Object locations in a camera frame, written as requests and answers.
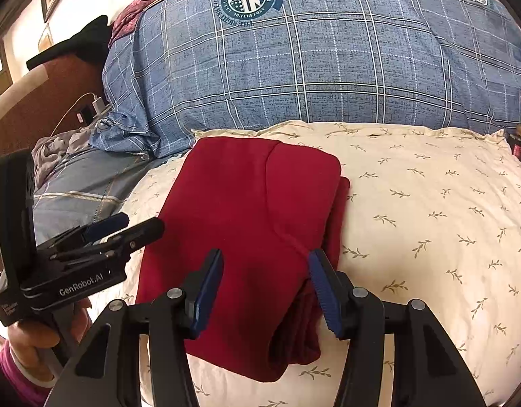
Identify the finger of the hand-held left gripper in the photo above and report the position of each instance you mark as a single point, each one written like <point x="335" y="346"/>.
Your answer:
<point x="141" y="231"/>
<point x="109" y="224"/>

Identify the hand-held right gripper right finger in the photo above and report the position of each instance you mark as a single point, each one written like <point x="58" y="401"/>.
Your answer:
<point x="326" y="296"/>

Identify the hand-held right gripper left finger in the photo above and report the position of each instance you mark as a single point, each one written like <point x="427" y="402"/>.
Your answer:
<point x="207" y="292"/>

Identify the red garment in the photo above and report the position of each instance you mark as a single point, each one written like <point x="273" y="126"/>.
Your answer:
<point x="243" y="220"/>

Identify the person's left forearm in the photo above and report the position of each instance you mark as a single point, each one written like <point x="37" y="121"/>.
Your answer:
<point x="8" y="386"/>

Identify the person's left hand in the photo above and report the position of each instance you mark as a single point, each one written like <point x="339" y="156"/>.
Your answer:
<point x="31" y="343"/>

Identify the grey striped bed sheet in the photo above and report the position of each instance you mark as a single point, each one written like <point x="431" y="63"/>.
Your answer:
<point x="82" y="186"/>

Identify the grey crumpled cloth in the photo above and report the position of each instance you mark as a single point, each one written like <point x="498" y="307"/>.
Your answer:
<point x="56" y="148"/>

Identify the cream leaf-print pillow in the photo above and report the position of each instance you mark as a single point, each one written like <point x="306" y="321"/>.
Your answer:
<point x="413" y="220"/>

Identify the white charger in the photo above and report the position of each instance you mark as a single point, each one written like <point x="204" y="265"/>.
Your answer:
<point x="97" y="104"/>

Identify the brown headboard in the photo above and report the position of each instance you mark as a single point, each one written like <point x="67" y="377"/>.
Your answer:
<point x="39" y="93"/>

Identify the black cloth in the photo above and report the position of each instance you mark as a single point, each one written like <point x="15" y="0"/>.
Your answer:
<point x="82" y="42"/>

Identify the maroon patterned cloth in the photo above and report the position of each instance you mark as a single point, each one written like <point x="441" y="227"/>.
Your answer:
<point x="133" y="12"/>

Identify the blue plaid quilt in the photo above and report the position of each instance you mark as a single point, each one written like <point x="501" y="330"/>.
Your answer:
<point x="328" y="72"/>

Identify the wall socket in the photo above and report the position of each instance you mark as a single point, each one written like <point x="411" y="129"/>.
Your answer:
<point x="85" y="114"/>

